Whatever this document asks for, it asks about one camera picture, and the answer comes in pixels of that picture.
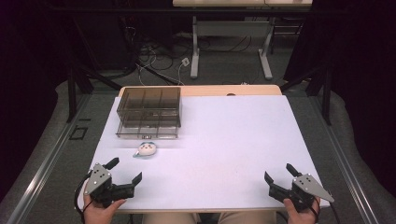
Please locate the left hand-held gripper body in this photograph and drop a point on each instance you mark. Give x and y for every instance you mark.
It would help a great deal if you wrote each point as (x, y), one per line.
(99, 180)

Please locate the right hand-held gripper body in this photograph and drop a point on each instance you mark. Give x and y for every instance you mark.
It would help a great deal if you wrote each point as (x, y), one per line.
(306, 186)

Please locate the small white round plush toy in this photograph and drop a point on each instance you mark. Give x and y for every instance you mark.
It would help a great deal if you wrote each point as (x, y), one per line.
(146, 149)

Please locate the clear brown drawer box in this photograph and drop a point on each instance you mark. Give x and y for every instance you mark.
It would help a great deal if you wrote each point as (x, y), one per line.
(148, 112)

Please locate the person's right hand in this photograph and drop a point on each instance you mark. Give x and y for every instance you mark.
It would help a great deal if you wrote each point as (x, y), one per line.
(299, 216)

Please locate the person's left hand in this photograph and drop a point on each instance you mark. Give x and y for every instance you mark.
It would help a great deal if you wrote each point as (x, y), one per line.
(100, 213)

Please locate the person's right leg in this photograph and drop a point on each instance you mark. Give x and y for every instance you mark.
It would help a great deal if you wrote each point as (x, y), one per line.
(247, 217)

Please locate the person's leg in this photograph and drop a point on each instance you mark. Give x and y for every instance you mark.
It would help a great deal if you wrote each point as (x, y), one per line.
(169, 218)
(247, 217)

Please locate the person's left leg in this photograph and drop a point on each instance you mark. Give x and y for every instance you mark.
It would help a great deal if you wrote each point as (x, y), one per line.
(169, 218)

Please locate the white table mat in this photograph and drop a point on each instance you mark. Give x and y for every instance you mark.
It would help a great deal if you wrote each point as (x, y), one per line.
(224, 149)

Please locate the black metal stand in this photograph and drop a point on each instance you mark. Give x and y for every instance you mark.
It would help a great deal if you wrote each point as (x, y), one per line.
(72, 90)
(325, 93)

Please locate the light wooden table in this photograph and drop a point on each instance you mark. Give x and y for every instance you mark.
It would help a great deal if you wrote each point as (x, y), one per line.
(214, 90)

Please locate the black curtain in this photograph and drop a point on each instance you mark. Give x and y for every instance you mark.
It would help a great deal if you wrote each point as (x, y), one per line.
(364, 93)
(28, 93)

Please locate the white power adapter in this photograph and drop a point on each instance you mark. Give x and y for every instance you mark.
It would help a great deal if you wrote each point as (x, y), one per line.
(185, 61)

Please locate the white desk with metal legs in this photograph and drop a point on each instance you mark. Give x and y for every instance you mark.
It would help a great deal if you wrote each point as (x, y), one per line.
(232, 29)

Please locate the metal floor rail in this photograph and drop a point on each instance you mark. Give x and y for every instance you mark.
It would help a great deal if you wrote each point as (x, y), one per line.
(46, 168)
(345, 168)

